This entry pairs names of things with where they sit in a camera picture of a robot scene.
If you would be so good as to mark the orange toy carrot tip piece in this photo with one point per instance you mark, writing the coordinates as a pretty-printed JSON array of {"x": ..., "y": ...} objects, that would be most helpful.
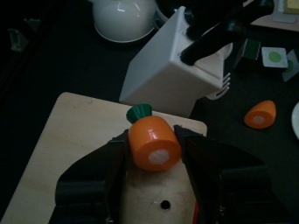
[{"x": 260, "y": 114}]

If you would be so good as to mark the white cube with green dot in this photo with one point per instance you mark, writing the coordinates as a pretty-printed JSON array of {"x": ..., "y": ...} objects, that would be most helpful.
[{"x": 273, "y": 57}]

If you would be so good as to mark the white plate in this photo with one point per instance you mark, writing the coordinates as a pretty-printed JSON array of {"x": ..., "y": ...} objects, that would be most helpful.
[{"x": 295, "y": 120}]

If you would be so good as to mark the dark green toy block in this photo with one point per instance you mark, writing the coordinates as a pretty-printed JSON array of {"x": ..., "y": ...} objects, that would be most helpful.
[{"x": 250, "y": 49}]

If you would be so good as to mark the white knife holder block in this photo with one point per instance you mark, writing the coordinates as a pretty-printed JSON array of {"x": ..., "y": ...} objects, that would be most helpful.
[{"x": 170, "y": 67}]

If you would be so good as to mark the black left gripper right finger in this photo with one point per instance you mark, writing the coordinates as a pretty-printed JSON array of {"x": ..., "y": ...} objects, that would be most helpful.
[{"x": 221, "y": 178}]

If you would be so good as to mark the orange toy carrot top piece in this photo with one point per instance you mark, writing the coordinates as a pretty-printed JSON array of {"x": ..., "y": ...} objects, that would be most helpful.
[{"x": 152, "y": 141}]

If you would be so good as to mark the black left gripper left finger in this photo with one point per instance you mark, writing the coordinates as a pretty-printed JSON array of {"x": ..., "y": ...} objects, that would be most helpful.
[{"x": 98, "y": 178}]

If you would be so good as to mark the wooden cutting board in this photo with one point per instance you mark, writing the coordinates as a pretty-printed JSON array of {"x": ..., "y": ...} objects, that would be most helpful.
[{"x": 76, "y": 140}]

